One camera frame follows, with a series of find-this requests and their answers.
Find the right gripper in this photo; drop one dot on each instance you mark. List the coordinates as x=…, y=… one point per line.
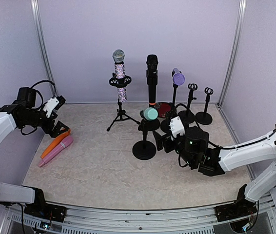
x=159, y=139

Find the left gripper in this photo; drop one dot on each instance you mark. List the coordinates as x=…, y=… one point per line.
x=54, y=132

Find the orange microphone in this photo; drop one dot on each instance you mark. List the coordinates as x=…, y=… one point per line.
x=55, y=143

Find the pink microphone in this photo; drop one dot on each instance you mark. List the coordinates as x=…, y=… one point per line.
x=66, y=142

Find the black desk stand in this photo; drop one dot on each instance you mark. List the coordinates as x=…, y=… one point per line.
x=186, y=116

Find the teal microphone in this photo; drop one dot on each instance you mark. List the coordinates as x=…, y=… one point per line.
x=149, y=114

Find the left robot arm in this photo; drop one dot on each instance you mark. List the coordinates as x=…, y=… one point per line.
x=21, y=113

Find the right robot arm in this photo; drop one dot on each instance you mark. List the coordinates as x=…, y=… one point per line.
x=191, y=145

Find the black stand under purple microphone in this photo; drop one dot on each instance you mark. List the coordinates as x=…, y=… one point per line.
x=171, y=114

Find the purple microphone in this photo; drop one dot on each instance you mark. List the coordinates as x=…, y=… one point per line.
x=178, y=77

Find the black tripod microphone stand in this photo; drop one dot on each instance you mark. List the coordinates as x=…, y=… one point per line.
x=121, y=114

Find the black microphone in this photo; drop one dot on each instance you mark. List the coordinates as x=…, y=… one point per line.
x=152, y=78

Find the glitter microphone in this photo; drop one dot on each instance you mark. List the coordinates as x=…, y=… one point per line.
x=118, y=57

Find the red patterned coaster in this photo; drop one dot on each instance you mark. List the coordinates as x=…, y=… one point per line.
x=164, y=109

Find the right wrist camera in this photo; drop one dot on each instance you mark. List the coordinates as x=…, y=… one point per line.
x=176, y=128

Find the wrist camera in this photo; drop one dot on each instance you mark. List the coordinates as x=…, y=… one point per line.
x=176, y=128
x=52, y=106

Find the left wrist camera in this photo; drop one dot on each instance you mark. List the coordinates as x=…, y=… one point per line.
x=52, y=106

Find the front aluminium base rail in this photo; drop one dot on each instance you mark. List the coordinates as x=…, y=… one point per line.
x=87, y=220

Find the left aluminium frame post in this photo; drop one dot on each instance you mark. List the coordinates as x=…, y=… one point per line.
x=42, y=46

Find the aluminium corner frame post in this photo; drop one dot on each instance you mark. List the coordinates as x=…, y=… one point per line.
x=233, y=54

